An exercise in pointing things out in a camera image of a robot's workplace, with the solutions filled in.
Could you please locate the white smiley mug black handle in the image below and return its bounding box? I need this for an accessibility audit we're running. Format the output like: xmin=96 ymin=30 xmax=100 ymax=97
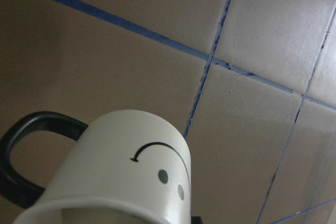
xmin=1 ymin=110 xmax=192 ymax=223

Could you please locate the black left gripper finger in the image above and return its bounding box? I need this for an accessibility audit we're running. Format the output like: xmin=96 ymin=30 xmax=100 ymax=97
xmin=191 ymin=216 xmax=202 ymax=224

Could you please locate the brown paper table cover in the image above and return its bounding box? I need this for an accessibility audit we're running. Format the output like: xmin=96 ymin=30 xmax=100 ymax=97
xmin=1 ymin=0 xmax=335 ymax=223

